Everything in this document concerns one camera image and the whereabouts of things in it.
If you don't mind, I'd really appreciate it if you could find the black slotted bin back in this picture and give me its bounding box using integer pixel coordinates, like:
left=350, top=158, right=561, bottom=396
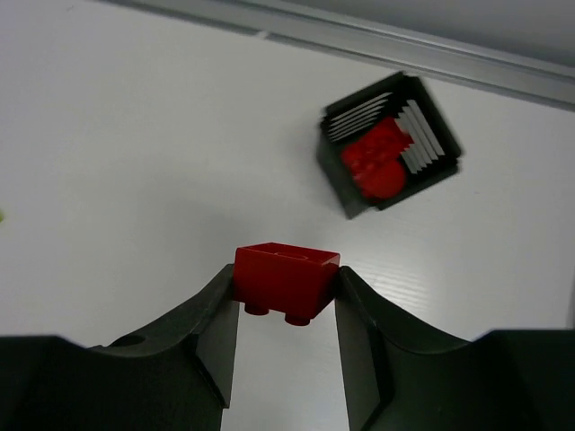
left=315, top=72, right=463, bottom=219

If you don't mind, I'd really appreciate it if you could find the large red lego brick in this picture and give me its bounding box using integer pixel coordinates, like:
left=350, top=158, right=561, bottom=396
left=341, top=117, right=412, bottom=181

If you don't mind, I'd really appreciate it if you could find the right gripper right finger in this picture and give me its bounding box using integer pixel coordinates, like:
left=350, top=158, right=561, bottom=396
left=335, top=267, right=485, bottom=430

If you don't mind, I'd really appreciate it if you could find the small red square lego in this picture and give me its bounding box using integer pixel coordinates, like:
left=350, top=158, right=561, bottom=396
left=233, top=242, right=341, bottom=326

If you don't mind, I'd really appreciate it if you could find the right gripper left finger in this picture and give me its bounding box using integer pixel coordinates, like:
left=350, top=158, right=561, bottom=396
left=87, top=265, right=239, bottom=430

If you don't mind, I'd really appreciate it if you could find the red flower lego brick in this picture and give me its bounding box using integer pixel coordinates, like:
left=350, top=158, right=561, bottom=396
left=358, top=160, right=407, bottom=199

